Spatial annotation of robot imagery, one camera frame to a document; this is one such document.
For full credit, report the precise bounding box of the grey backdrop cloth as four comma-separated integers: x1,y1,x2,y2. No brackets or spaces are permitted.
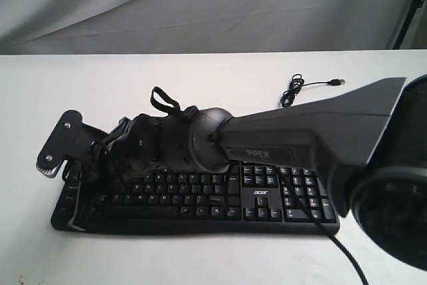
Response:
1,0,411,55

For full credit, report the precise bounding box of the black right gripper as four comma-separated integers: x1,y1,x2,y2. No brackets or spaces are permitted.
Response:
63,113,157,232

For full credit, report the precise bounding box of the black tripod stand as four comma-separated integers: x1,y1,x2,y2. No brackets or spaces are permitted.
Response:
390,0,426,50

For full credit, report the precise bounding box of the black acer keyboard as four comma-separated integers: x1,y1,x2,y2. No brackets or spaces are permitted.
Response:
51,162,340,236

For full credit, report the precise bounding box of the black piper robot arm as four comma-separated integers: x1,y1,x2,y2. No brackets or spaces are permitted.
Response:
45,76,426,270

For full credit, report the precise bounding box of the black usb cable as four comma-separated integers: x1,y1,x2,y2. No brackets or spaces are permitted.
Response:
278,73,346,109

